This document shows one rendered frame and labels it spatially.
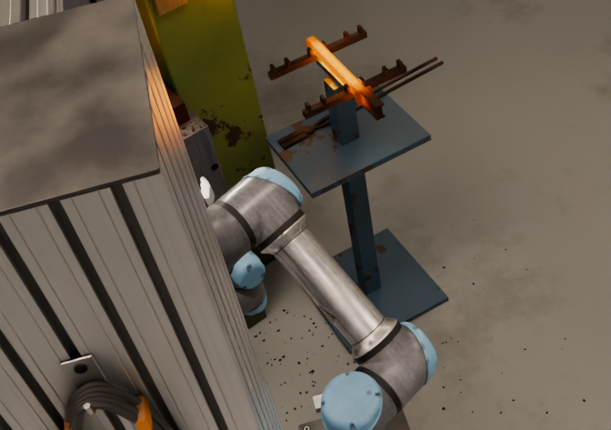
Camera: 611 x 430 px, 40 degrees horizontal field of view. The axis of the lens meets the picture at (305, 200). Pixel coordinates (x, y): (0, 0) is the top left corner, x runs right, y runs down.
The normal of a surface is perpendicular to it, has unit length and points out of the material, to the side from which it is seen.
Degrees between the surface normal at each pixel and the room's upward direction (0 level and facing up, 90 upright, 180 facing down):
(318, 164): 0
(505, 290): 0
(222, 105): 90
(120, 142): 0
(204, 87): 90
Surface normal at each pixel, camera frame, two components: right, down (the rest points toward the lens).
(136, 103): -0.15, -0.69
